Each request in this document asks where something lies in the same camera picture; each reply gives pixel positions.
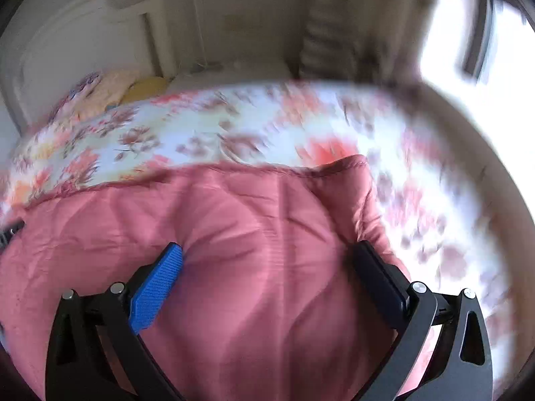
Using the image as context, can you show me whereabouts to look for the window with dark frame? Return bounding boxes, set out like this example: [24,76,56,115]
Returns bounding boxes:
[417,0,535,93]

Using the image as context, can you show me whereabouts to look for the pink quilted padded coat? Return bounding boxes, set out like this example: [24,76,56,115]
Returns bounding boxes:
[1,156,396,400]

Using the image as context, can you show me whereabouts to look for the mandala patterned small pillow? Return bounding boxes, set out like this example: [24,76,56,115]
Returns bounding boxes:
[48,72,103,123]

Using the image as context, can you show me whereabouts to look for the floral bed sheet mattress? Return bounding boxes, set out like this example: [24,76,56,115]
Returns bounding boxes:
[1,83,515,383]

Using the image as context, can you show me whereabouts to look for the thin metal rod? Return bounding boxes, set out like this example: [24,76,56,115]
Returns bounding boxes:
[192,0,208,69]

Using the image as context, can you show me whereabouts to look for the cream fluffy pillow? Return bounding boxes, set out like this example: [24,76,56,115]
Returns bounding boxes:
[74,70,140,120]

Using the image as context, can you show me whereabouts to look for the yellow pillow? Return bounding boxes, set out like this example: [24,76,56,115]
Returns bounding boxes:
[121,76,169,104]

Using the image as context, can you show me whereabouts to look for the white wooden headboard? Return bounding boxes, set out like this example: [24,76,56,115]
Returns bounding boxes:
[1,0,178,129]

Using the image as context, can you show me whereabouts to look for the patterned beige curtain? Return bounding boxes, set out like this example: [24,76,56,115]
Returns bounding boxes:
[299,0,437,86]

